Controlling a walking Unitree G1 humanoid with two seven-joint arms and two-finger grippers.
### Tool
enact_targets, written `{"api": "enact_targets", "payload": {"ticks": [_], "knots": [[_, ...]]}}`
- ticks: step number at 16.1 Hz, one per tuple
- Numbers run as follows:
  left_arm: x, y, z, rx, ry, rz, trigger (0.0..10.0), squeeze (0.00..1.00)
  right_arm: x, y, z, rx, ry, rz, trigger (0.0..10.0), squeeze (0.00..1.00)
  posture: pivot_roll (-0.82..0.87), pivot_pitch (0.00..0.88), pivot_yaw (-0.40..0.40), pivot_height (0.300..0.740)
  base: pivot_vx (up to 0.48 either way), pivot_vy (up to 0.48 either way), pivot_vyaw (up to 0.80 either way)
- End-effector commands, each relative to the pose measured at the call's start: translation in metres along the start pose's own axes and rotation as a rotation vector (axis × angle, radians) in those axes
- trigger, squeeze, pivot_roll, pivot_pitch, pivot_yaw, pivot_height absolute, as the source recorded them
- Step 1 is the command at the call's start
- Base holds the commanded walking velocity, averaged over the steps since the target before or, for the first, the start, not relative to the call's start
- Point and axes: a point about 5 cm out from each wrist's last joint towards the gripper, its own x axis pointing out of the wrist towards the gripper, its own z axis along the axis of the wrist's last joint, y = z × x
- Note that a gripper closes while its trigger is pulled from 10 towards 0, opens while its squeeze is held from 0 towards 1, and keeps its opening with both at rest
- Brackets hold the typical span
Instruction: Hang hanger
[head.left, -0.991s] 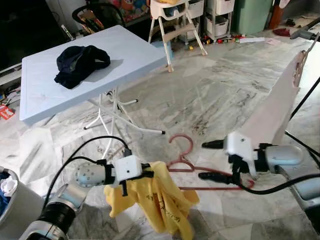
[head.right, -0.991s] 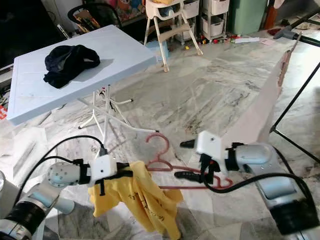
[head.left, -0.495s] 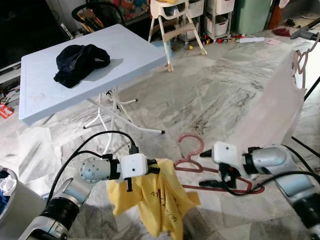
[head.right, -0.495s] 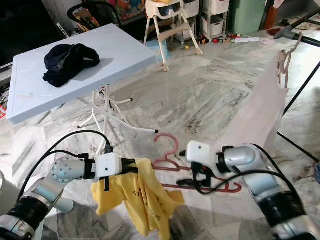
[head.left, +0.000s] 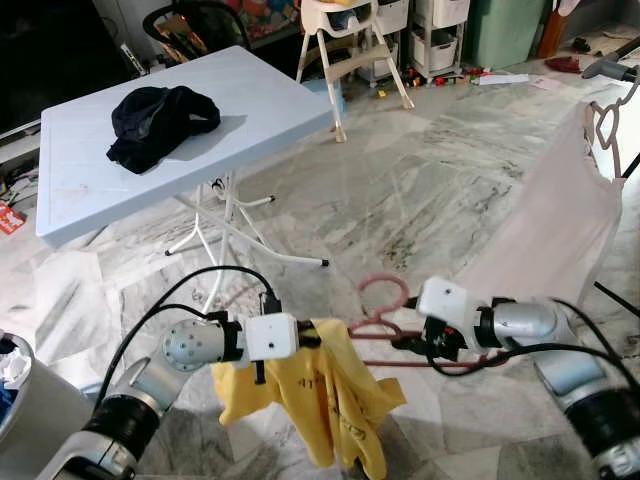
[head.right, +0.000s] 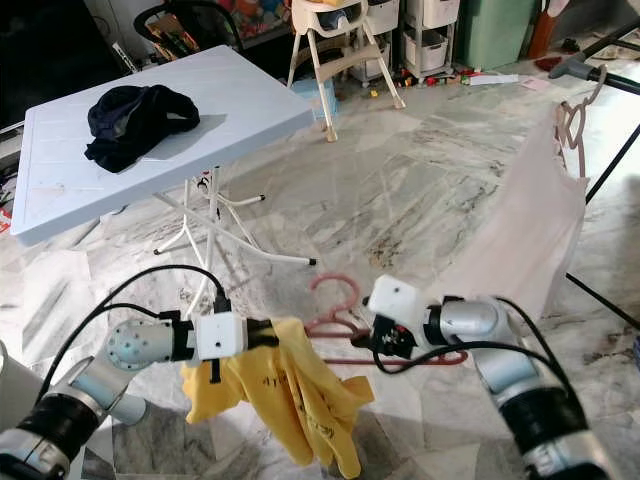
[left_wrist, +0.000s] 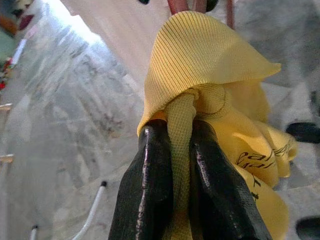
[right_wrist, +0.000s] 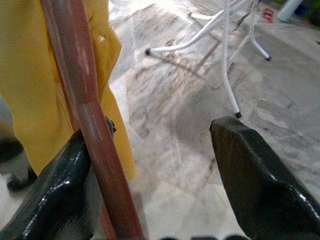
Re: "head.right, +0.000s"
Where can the colourful printed panel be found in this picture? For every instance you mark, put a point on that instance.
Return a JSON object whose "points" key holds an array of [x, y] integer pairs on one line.
{"points": [[260, 12]]}

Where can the green plastic bin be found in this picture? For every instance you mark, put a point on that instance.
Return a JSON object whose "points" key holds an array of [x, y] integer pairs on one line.
{"points": [[495, 30]]}

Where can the black television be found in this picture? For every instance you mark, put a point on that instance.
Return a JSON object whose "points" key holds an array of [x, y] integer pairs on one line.
{"points": [[50, 50]]}

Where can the pale pink shirt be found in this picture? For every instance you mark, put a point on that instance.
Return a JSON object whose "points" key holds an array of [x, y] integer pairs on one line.
{"points": [[520, 230]]}

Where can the white flat box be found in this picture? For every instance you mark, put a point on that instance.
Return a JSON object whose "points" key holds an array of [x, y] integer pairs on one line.
{"points": [[495, 79]]}

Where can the white plastic drawer unit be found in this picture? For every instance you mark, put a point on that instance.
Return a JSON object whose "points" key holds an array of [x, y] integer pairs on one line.
{"points": [[425, 35]]}

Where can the black round basket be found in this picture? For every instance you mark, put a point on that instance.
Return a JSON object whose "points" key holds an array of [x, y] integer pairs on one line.
{"points": [[190, 25]]}

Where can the white baby high chair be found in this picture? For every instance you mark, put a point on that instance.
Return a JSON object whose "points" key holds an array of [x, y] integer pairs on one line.
{"points": [[345, 40]]}

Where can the black crumpled garment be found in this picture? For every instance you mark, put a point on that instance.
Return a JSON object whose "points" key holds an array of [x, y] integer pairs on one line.
{"points": [[140, 125]]}

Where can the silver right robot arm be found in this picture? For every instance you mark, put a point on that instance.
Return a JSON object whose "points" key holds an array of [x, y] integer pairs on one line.
{"points": [[510, 370]]}

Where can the light blue folding table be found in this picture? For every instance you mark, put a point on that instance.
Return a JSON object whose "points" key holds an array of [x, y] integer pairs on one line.
{"points": [[160, 130]]}

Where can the yellow printed t-shirt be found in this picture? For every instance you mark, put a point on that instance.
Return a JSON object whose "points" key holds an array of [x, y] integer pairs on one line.
{"points": [[290, 400]]}

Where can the red printed carton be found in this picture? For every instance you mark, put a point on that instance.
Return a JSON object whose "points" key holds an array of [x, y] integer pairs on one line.
{"points": [[5, 215]]}

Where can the dusky pink plastic hanger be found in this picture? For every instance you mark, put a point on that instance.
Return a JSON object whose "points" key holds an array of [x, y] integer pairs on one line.
{"points": [[570, 115]]}

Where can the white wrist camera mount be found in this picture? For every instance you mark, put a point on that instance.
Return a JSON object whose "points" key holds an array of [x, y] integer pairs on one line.
{"points": [[398, 298], [220, 337]]}

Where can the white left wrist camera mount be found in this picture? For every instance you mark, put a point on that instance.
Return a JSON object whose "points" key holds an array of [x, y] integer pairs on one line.
{"points": [[220, 337]]}

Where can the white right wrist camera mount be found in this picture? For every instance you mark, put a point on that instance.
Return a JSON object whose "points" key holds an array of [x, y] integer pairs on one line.
{"points": [[398, 298]]}

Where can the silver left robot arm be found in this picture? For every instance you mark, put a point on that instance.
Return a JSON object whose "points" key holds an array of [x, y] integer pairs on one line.
{"points": [[100, 390]]}

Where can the dark red cloth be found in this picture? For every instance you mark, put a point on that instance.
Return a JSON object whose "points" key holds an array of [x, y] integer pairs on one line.
{"points": [[555, 65]]}

